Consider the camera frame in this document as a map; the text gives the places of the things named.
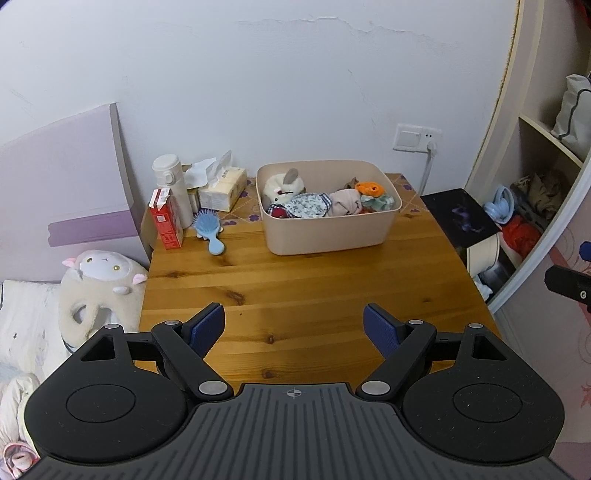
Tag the red carton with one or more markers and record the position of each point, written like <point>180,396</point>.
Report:
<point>166,226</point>

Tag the white wall socket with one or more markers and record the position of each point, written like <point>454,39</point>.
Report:
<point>411,137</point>

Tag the cream soft tissue pack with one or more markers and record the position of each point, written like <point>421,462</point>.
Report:
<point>224,189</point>

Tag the white plush sheep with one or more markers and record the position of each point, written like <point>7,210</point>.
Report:
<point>104,286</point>

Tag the white thermos bottle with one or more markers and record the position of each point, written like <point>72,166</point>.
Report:
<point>171,184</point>

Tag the blue floral cloth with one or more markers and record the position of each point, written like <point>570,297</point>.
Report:
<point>307,205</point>

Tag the white plug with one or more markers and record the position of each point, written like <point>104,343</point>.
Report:
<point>432,148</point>

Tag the white grey plush rabbit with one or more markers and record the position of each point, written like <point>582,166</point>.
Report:
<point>281,187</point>

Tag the cream shelf unit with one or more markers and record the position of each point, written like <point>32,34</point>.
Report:
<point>526,69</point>

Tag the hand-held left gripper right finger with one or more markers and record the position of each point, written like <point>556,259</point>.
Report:
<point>381,330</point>

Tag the dark red accessory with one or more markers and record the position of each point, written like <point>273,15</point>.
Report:
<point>278,212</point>

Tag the white grey cushion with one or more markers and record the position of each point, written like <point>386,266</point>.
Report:
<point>575,115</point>

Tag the wooden desktop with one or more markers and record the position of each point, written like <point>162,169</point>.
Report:
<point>300,286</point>

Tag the red cloth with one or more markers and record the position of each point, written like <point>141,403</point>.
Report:
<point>521,237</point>

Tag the cream blanket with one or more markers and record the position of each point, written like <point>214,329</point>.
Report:
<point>18,406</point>

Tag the light blue hairbrush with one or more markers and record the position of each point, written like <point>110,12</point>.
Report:
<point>207,226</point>

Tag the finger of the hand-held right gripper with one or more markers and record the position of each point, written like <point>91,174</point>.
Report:
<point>568,281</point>
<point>586,252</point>

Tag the orange plush piece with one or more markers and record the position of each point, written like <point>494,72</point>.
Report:
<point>367,188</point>

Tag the cream round container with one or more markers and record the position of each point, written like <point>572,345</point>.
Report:
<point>482,256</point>

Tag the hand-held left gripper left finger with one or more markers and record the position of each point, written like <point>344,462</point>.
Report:
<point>207,325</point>

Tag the light blue earmuffs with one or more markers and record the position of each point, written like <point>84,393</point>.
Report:
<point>501,207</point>

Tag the beige cloth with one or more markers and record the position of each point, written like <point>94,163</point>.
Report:
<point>344,203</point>

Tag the beige plastic basket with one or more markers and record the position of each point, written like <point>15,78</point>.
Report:
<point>323,235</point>

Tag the white pillow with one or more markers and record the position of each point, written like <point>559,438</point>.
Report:
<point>27,318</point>

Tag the brown hair claw clip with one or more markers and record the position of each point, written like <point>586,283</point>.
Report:
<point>352,183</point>

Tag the olive cloth bundle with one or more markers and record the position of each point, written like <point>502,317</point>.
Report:
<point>540,189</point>

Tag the gold tissue pack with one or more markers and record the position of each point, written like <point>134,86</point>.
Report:
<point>201,173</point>

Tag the green plaid scrunchie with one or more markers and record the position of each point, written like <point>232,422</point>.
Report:
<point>378,202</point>

